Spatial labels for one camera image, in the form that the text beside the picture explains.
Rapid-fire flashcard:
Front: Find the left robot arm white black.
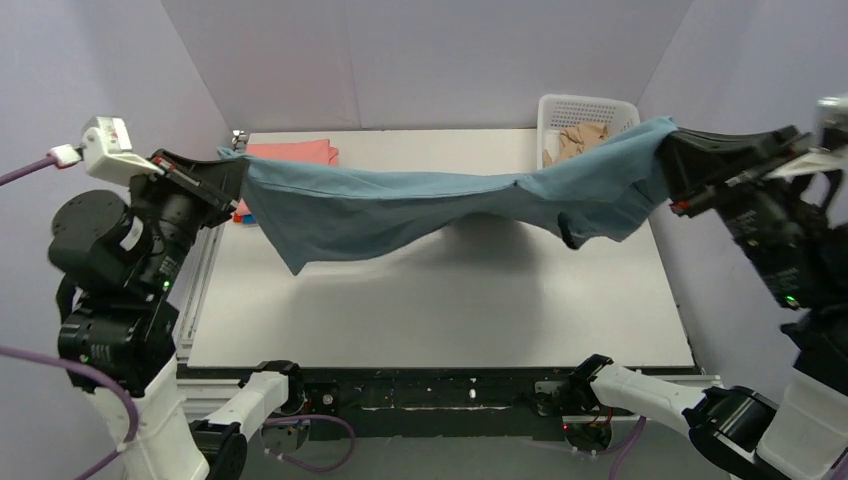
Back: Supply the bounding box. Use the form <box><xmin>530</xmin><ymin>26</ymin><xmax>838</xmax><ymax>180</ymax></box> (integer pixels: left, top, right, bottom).
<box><xmin>48</xmin><ymin>150</ymin><xmax>300</xmax><ymax>479</ymax></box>

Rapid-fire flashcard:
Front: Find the aluminium left side rail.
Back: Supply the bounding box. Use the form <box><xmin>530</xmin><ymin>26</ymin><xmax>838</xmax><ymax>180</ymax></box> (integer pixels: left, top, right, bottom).
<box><xmin>170</xmin><ymin>221</ymin><xmax>229</xmax><ymax>365</ymax></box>

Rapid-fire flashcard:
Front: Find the grey-blue t shirt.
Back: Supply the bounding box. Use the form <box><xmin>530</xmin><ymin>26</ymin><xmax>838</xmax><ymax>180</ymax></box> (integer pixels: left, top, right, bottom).
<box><xmin>241</xmin><ymin>117</ymin><xmax>677</xmax><ymax>274</ymax></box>

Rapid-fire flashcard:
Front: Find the white plastic basket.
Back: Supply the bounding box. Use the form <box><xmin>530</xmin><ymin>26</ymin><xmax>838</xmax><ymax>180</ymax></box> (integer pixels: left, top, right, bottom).
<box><xmin>536</xmin><ymin>94</ymin><xmax>640</xmax><ymax>169</ymax></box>

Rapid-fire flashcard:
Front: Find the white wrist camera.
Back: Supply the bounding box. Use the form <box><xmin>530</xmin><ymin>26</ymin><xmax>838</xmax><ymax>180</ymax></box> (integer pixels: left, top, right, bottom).
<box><xmin>766</xmin><ymin>93</ymin><xmax>847</xmax><ymax>179</ymax></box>
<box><xmin>48</xmin><ymin>116</ymin><xmax>164</xmax><ymax>187</ymax></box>

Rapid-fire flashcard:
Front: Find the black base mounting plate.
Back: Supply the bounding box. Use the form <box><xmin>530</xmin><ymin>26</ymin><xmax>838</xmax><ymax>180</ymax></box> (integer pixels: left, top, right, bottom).
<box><xmin>178</xmin><ymin>364</ymin><xmax>637</xmax><ymax>443</ymax></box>

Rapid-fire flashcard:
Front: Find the beige crumpled t shirt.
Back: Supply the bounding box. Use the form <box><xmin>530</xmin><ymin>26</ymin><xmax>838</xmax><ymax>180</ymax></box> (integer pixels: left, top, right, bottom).
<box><xmin>542</xmin><ymin>122</ymin><xmax>609</xmax><ymax>167</ymax></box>

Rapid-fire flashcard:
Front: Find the aluminium front frame rail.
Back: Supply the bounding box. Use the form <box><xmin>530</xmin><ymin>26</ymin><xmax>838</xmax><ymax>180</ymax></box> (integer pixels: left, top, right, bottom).
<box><xmin>175</xmin><ymin>370</ymin><xmax>723</xmax><ymax>425</ymax></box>

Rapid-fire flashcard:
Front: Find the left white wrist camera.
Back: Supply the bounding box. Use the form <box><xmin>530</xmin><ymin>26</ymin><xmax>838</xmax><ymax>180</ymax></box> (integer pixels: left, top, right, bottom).
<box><xmin>48</xmin><ymin>116</ymin><xmax>164</xmax><ymax>187</ymax></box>

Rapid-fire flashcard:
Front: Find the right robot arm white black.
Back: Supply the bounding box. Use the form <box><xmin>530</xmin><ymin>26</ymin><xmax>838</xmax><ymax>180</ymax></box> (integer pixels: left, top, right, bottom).
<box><xmin>533</xmin><ymin>127</ymin><xmax>847</xmax><ymax>479</ymax></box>

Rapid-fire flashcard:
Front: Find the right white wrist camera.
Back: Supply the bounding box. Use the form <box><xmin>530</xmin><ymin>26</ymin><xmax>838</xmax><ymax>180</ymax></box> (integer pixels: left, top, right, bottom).
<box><xmin>766</xmin><ymin>93</ymin><xmax>847</xmax><ymax>179</ymax></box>

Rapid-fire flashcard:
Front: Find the pink folded t shirt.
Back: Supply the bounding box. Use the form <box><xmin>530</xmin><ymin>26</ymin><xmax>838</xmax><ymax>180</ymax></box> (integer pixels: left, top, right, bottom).
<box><xmin>235</xmin><ymin>139</ymin><xmax>340</xmax><ymax>217</ymax></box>

